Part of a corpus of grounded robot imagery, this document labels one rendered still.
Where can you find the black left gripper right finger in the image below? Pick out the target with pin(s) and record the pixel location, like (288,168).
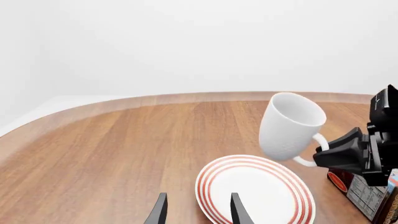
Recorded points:
(238,213)

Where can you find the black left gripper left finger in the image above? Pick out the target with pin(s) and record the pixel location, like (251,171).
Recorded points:
(158,213)

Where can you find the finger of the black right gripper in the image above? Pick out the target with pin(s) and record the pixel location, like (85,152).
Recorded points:
(339,159)
(348,138)

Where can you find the white plate with red rings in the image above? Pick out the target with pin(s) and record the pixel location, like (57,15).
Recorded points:
(255,186)

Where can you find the dark chocolate pudding box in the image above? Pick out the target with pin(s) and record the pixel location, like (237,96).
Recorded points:
(357,193)

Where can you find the printed food box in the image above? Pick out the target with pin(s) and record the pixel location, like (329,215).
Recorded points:
(390,205)

